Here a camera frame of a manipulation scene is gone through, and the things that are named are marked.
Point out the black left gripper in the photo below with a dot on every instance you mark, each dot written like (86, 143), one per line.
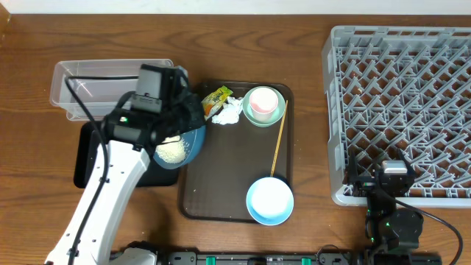
(194, 102)

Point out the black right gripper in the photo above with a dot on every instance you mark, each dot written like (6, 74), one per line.
(365, 183)

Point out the dark blue bowl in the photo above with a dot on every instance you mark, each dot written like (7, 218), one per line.
(193, 144)

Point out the pile of rice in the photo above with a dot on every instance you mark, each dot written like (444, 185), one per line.
(172, 150)

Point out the pink cup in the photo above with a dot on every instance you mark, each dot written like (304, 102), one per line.
(263, 101)

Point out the light blue bowl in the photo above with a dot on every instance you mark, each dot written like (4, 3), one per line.
(270, 201)

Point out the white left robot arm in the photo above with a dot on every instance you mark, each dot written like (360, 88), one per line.
(90, 234)

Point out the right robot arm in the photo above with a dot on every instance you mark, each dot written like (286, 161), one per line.
(391, 229)

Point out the grey dishwasher rack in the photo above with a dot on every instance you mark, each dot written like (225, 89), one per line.
(400, 88)

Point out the yellow green snack wrapper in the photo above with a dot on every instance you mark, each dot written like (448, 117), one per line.
(214, 101)

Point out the clear plastic bin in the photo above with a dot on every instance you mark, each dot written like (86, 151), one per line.
(99, 96)

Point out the crumpled white tissue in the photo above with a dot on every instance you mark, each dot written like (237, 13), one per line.
(230, 113)

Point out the black tray bin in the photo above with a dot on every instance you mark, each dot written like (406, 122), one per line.
(155, 175)

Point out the brown serving tray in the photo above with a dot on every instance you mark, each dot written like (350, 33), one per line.
(214, 185)

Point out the green bowl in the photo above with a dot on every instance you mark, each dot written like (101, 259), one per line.
(277, 115)

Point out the wooden chopstick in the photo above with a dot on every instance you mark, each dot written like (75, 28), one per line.
(280, 133)

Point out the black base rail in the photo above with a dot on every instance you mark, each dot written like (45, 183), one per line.
(257, 258)

